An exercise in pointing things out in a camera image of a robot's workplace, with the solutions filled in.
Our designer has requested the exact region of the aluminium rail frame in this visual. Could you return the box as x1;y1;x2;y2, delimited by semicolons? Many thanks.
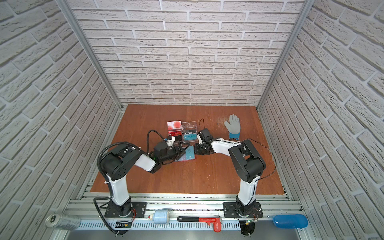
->
52;192;313;240

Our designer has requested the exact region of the clear acrylic card display stand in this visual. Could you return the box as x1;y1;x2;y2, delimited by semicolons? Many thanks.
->
174;121;198;143

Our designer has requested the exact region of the blue plastic case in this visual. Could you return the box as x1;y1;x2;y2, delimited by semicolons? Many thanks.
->
273;215;309;229

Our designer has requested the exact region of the red white patterned card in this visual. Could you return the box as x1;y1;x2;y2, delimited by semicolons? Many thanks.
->
167;121;182;131

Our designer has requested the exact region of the teal VIP card in stand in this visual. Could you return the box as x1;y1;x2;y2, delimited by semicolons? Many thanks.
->
183;133;197;142

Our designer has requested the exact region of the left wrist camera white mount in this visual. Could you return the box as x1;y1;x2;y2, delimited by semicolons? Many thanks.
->
164;136;176;147

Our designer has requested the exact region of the red leather card holder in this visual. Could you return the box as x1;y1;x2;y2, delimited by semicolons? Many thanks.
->
177;146;195;162

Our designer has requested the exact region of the red VIP card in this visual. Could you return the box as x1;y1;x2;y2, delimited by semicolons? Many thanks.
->
168;130;182;136

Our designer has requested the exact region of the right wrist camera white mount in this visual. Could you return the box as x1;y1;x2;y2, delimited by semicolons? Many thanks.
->
197;134;203;145

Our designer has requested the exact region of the red black pipe wrench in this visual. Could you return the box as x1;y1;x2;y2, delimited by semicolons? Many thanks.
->
177;216;222;233

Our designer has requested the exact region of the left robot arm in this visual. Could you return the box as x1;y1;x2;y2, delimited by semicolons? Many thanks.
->
97;141;190;217

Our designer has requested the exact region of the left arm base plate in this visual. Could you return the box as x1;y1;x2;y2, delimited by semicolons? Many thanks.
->
104;201;147;218

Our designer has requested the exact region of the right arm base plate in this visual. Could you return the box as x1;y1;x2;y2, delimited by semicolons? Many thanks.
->
223;201;264;219

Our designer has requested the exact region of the silver drink can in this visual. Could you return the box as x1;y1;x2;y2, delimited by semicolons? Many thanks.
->
45;214;81;231

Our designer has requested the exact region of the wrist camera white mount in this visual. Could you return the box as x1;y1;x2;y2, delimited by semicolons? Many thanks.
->
197;134;203;145
164;136;176;147

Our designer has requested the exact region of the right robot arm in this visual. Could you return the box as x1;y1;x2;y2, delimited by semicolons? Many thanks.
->
195;129;266;216

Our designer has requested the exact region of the grey work glove blue cuff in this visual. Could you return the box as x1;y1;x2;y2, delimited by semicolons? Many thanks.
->
224;115;241;140

